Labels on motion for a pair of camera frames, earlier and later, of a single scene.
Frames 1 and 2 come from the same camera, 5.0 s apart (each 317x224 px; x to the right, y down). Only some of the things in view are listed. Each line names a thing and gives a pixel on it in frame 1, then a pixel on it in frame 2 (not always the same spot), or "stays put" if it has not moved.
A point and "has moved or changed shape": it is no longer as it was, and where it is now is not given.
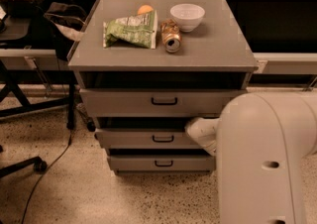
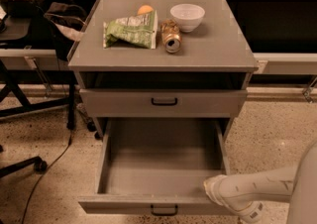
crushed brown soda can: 171,36 stays put
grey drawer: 147,139 has moved or changed shape
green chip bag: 136,31 stays put
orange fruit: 145,9 stays put
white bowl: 189,16 stays put
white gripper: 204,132 -> 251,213
